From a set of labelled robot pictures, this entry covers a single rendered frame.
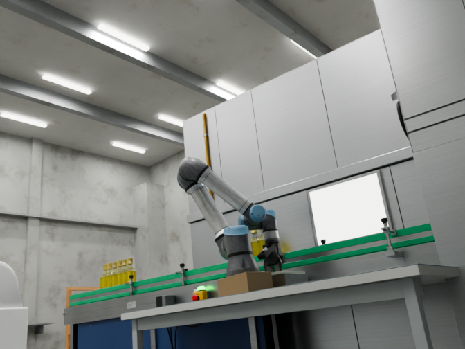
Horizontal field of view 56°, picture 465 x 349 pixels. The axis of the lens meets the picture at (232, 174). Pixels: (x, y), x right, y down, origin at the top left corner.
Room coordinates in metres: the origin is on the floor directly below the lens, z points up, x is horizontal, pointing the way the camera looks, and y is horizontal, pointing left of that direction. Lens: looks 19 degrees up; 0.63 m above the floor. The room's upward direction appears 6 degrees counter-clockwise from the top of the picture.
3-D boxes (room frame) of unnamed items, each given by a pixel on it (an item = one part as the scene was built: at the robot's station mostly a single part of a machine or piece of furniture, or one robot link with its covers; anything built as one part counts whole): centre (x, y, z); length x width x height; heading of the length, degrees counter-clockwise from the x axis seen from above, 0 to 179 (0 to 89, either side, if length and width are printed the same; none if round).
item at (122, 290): (2.84, 0.60, 0.93); 1.75 x 0.01 x 0.08; 55
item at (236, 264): (1.98, 0.00, 0.88); 0.15 x 0.15 x 0.10
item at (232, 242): (1.99, 0.01, 0.99); 0.13 x 0.12 x 0.14; 13
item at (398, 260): (1.95, -0.67, 0.90); 0.17 x 0.05 x 0.23; 145
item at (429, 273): (2.48, -0.42, 0.73); 1.58 x 1.52 x 0.04; 50
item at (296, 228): (2.45, -0.41, 1.15); 0.90 x 0.03 x 0.34; 55
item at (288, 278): (2.20, -0.20, 0.79); 0.27 x 0.17 x 0.08; 145
